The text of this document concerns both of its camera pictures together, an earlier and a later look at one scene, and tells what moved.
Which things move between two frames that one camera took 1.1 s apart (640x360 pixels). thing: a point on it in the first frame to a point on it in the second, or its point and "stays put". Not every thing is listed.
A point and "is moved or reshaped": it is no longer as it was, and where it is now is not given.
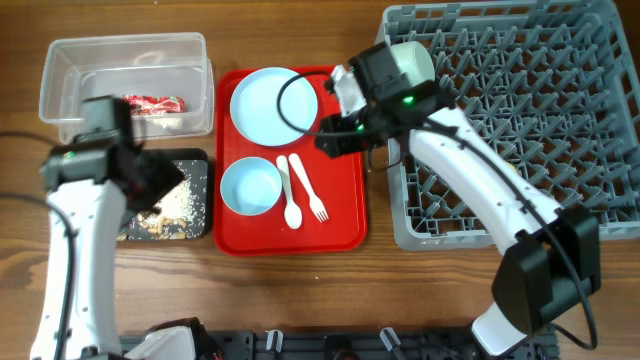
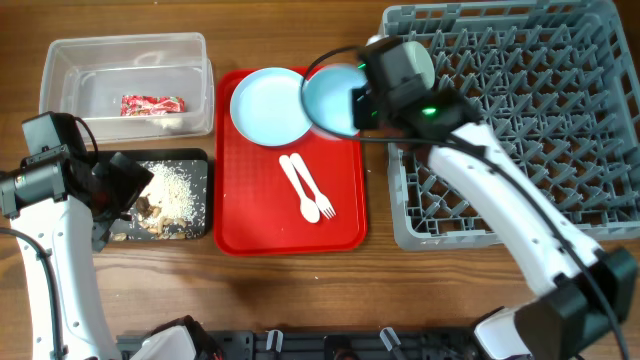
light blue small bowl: x=251 y=186 to x=327 y=98
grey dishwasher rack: x=552 y=84 stays put
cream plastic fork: x=315 y=203 is moved or reshaped
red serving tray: x=322 y=203 stays put
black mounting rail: x=366 y=344 stays put
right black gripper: x=340 y=144 to x=358 y=102
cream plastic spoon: x=292 y=214 to x=308 y=207
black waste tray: x=185 y=213 stays put
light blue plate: x=254 y=106 stays put
